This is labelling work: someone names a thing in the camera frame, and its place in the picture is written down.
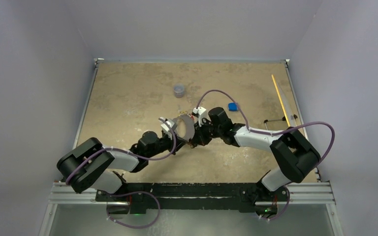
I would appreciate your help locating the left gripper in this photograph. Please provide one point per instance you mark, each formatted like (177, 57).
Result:
(179, 142)

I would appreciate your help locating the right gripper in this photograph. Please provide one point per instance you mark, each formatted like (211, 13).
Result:
(200, 137)

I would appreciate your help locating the metal key organizer plate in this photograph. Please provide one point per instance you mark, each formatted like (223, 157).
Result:
(184, 126)

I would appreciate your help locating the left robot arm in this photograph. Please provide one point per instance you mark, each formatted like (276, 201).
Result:
(91, 165)

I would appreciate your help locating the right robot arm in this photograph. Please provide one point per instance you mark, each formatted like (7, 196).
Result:
(294, 154)

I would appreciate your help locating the blue eraser block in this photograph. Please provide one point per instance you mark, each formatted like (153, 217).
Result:
(232, 107)

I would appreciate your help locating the small grey cup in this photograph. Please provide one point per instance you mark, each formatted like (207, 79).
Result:
(179, 90)

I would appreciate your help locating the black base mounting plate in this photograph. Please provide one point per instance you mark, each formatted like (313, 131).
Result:
(247, 197)

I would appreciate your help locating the yellow wooden stick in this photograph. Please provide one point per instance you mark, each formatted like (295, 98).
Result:
(280, 100)

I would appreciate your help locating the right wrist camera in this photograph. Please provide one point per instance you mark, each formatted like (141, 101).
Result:
(200, 113)

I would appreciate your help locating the black wire stand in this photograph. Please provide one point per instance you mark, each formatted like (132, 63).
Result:
(292, 118)

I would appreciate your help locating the aluminium frame rail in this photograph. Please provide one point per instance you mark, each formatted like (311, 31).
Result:
(300, 193)

